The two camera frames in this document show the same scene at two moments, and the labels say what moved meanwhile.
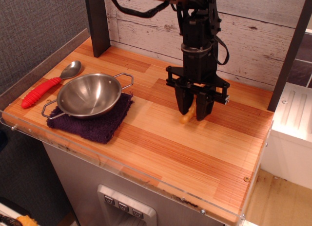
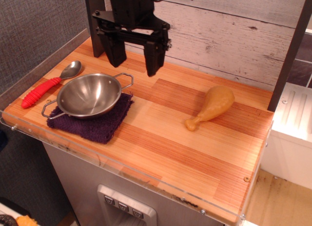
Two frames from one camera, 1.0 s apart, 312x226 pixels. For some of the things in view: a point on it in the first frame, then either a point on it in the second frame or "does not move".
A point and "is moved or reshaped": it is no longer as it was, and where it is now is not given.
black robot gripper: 199,75 -> 133,19
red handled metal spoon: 70,70 does not move
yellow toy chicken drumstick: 185,118 is moved or reshaped
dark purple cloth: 100,128 does not move
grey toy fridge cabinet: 100,195 does not move
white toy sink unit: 287,155 does not move
